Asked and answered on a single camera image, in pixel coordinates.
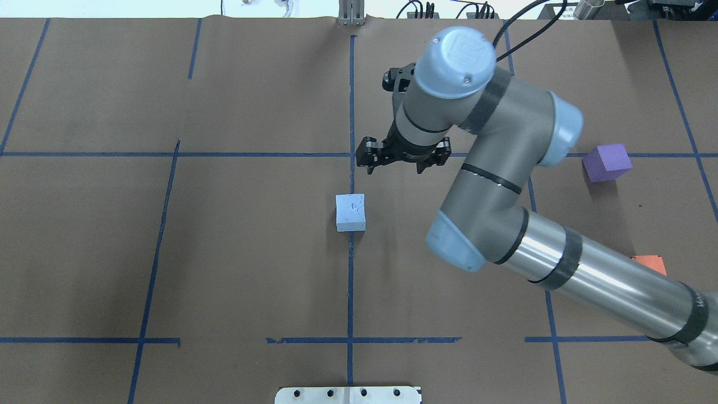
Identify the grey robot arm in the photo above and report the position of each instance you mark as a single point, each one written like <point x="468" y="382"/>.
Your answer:
<point x="459" y="82"/>

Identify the orange foam block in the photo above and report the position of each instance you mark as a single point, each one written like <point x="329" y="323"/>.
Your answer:
<point x="655" y="262"/>

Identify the black cable connector left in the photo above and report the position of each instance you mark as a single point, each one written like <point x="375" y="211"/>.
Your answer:
<point x="418" y="10"/>

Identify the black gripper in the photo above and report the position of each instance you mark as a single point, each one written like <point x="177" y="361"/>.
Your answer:
<point x="405" y="148"/>

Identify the black cable connector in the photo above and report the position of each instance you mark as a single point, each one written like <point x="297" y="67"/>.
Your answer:
<point x="476" y="11"/>
<point x="418" y="10"/>

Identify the purple foam block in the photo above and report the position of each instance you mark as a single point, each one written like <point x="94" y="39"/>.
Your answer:
<point x="607" y="162"/>

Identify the light blue foam block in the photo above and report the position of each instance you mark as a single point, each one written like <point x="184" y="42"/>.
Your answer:
<point x="350" y="213"/>

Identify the black equipment top right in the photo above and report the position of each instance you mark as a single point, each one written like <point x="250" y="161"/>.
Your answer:
<point x="670" y="10"/>

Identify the silver metal cylinder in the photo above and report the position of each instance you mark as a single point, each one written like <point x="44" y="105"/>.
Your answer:
<point x="587" y="9"/>

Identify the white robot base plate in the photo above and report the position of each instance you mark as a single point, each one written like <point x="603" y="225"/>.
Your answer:
<point x="340" y="394"/>

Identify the black cable connector right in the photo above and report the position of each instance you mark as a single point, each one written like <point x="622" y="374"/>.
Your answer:
<point x="476" y="11"/>

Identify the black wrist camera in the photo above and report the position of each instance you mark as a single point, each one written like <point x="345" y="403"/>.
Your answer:
<point x="398" y="79"/>

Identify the aluminium frame post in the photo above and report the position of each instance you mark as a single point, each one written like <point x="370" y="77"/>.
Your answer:
<point x="351" y="13"/>

